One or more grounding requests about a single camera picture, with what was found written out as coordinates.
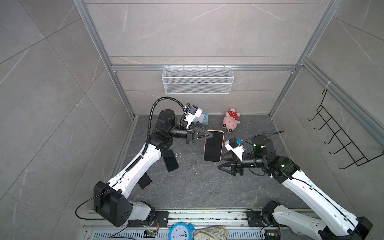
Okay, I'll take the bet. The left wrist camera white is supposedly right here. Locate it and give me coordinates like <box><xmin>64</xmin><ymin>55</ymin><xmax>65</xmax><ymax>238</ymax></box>
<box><xmin>183</xmin><ymin>105</ymin><xmax>203</xmax><ymax>129</ymax></box>

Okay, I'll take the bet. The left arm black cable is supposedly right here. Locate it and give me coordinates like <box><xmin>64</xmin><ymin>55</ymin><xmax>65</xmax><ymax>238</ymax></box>
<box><xmin>145</xmin><ymin>96</ymin><xmax>187</xmax><ymax>151</ymax></box>

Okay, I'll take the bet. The white wire wall basket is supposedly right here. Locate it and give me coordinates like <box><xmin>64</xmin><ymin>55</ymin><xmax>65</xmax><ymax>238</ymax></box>
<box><xmin>162</xmin><ymin>67</ymin><xmax>234</xmax><ymax>94</ymax></box>

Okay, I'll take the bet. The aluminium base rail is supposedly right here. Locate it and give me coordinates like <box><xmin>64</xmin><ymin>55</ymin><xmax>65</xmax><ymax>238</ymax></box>
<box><xmin>80</xmin><ymin>209</ymin><xmax>334</xmax><ymax>240</ymax></box>

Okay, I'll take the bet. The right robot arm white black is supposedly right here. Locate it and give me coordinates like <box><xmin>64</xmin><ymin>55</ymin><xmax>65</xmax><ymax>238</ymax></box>
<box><xmin>218</xmin><ymin>135</ymin><xmax>373</xmax><ymax>240</ymax></box>

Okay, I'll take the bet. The black phone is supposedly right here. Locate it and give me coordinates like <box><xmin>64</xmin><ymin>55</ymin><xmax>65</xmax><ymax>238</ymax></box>
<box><xmin>163</xmin><ymin>149</ymin><xmax>179</xmax><ymax>172</ymax></box>

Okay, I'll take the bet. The woven basket object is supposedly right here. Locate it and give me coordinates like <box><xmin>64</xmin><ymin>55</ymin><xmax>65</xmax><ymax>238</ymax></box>
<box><xmin>194</xmin><ymin>226</ymin><xmax>229</xmax><ymax>240</ymax></box>

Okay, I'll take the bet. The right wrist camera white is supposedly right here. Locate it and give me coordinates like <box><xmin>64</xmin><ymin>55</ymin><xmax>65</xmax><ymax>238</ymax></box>
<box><xmin>222</xmin><ymin>138</ymin><xmax>245</xmax><ymax>161</ymax></box>

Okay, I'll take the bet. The pink pig plush toy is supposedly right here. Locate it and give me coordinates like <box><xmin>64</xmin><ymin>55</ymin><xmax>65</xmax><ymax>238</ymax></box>
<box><xmin>222</xmin><ymin>108</ymin><xmax>241</xmax><ymax>133</ymax></box>

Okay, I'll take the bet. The black wire hook rack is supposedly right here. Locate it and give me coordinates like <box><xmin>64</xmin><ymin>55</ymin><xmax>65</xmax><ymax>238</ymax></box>
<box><xmin>307</xmin><ymin>89</ymin><xmax>384</xmax><ymax>170</ymax></box>

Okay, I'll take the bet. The blue tissue packet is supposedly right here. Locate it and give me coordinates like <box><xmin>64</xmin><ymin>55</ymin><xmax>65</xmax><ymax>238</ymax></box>
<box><xmin>196</xmin><ymin>112</ymin><xmax>209</xmax><ymax>125</ymax></box>

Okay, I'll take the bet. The small phone pink case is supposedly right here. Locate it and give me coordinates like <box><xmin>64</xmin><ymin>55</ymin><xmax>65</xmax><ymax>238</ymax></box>
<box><xmin>138</xmin><ymin>173</ymin><xmax>153</xmax><ymax>189</ymax></box>

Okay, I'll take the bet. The blue alarm clock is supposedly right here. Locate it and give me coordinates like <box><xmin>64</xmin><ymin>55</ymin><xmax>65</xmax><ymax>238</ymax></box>
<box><xmin>168</xmin><ymin>222</ymin><xmax>196</xmax><ymax>240</ymax></box>

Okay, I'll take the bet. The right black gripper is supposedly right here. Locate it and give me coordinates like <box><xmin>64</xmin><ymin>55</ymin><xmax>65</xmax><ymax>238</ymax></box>
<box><xmin>218</xmin><ymin>149</ymin><xmax>268</xmax><ymax>176</ymax></box>

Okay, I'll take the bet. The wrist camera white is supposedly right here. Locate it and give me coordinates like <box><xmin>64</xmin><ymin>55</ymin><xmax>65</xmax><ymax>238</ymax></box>
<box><xmin>183</xmin><ymin>105</ymin><xmax>203</xmax><ymax>129</ymax></box>
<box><xmin>222</xmin><ymin>138</ymin><xmax>245</xmax><ymax>161</ymax></box>

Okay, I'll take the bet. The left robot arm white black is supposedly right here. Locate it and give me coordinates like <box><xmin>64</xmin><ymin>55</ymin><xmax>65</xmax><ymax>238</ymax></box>
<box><xmin>91</xmin><ymin>105</ymin><xmax>213</xmax><ymax>227</ymax></box>

